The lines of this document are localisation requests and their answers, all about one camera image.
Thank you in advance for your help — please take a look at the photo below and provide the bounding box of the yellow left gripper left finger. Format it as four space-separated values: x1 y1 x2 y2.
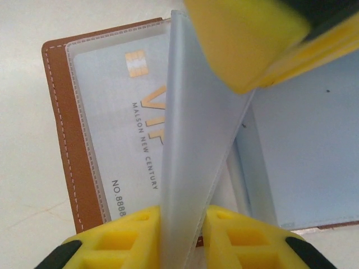
33 205 162 269

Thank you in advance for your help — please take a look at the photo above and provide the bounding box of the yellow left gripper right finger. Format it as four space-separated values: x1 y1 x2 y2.
203 205 337 269

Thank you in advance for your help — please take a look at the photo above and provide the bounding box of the silver VIP card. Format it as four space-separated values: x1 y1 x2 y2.
73 46 169 222

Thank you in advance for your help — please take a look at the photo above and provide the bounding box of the brown leather card holder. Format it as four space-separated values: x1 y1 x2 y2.
42 10 359 249

